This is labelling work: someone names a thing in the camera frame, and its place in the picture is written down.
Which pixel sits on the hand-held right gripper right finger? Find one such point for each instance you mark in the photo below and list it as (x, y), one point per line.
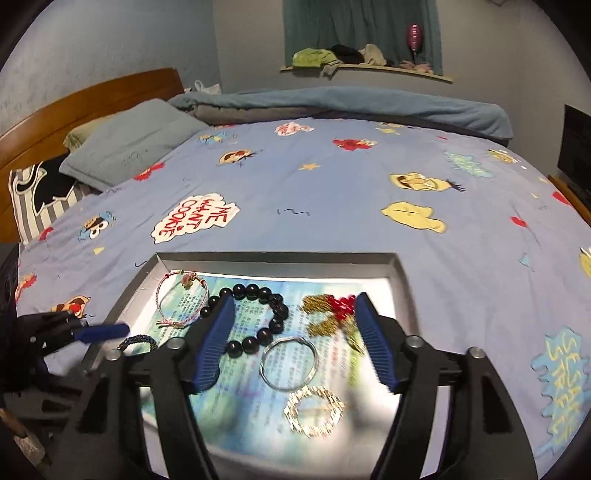
(376, 344)

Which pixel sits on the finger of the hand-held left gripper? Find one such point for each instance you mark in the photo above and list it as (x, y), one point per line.
(51, 321)
(106, 332)

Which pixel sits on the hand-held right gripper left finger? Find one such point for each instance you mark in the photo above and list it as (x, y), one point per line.
(212, 344)

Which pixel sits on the silver bangle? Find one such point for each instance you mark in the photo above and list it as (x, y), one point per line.
(262, 364)

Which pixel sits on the red bead gold tassel ornament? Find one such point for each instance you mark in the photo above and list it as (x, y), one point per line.
(339, 304)

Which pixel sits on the grey cardboard box tray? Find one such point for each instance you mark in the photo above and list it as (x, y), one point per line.
(277, 259)

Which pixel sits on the blue green printed paper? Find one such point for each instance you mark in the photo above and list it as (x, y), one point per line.
(240, 415)

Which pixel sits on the black white striped pillow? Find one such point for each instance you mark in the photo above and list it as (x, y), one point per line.
(41, 194)

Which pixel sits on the cartoon printed blue bedsheet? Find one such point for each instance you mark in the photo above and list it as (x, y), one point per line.
(323, 207)

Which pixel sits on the yellow green pillow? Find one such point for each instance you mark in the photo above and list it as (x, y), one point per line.
(83, 131)

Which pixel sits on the grey blue pillow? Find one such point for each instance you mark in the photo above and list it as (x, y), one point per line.
(134, 138)

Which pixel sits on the wooden headboard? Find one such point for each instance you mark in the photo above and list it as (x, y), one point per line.
(92, 101)

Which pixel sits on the blue folded duvet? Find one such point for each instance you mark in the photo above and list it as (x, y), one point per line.
(346, 104)

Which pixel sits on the white plastic bag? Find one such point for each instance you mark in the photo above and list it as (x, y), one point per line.
(205, 87)

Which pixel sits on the window sill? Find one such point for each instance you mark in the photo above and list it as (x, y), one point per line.
(369, 68)

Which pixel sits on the pink cloth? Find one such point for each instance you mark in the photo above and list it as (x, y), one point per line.
(418, 67)

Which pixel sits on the black monitor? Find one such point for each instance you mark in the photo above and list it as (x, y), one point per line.
(577, 147)

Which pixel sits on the beige cloth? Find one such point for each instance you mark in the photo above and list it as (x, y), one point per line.
(374, 55)

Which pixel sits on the black cloth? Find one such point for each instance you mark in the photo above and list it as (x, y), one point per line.
(346, 53)

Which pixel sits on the green cloth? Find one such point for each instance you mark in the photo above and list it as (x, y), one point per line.
(314, 57)

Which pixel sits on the pink balloon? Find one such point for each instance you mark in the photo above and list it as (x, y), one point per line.
(414, 36)

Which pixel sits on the teal curtain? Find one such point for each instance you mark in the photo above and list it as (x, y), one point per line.
(360, 23)

